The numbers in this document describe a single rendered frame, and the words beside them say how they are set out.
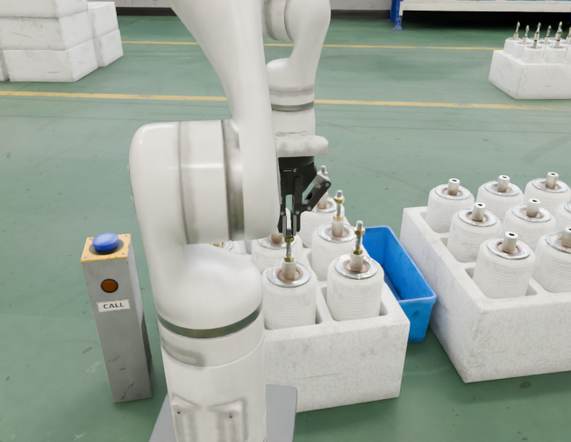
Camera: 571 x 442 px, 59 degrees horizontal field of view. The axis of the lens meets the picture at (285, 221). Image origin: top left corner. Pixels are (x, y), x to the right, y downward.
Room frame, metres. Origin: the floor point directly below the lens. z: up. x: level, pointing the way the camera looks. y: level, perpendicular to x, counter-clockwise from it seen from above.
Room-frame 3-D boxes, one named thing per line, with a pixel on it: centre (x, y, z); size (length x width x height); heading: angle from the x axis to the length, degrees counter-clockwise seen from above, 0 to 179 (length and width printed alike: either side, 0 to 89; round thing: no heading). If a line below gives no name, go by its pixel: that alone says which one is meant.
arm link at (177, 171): (0.35, 0.07, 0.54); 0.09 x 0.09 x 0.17; 8
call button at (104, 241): (0.69, 0.29, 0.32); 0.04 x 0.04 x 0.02
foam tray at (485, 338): (0.92, -0.51, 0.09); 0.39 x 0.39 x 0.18; 8
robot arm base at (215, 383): (0.35, 0.06, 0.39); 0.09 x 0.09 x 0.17; 84
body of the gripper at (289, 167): (0.70, -0.01, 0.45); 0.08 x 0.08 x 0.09
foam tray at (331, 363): (0.82, 0.02, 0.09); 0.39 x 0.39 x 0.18; 11
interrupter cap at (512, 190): (1.04, -0.49, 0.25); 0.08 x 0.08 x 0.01
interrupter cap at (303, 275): (0.70, -0.01, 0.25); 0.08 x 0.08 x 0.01
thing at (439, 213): (1.02, -0.37, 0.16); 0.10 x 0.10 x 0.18
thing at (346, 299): (0.73, -0.12, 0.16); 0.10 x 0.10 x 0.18
